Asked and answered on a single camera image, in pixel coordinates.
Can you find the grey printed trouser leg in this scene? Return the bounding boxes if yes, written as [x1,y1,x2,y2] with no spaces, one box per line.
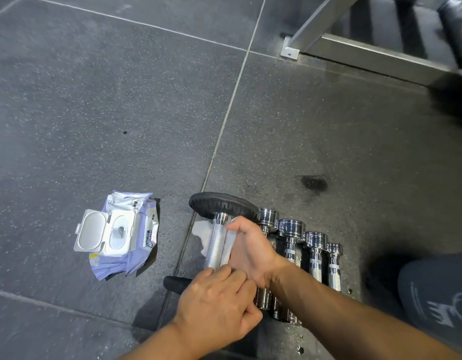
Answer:
[397,252,462,354]

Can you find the black rubber weight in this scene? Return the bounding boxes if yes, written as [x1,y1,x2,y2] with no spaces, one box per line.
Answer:
[437,0,462,71]

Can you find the person's right forearm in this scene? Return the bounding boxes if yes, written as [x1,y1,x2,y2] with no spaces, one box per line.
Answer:
[268,258,458,360]

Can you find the person's right hand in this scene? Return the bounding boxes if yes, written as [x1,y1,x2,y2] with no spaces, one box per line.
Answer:
[227,216,290,289]

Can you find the grey metal rack frame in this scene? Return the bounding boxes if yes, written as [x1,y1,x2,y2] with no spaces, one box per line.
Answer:
[280,0,462,89]

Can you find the person's left forearm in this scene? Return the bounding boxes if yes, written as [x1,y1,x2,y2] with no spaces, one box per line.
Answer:
[119,321,192,360]

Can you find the black rubber head dumbbell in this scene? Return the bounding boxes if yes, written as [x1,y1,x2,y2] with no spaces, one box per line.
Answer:
[163,192,261,297]

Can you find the purple wet wipes pack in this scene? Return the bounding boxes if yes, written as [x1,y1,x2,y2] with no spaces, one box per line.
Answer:
[73,190,160,282]

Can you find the large chrome dumbbell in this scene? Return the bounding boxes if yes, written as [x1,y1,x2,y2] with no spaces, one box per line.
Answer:
[271,219,306,326]

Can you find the white wet wipe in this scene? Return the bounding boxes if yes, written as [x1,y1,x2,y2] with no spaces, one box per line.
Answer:
[193,219,240,268]

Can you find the small chrome dumbbell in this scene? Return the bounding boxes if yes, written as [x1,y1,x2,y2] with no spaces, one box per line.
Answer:
[325,242,343,293]

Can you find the person's left hand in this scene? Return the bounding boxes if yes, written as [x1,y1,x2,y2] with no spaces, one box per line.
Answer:
[173,264,264,352]

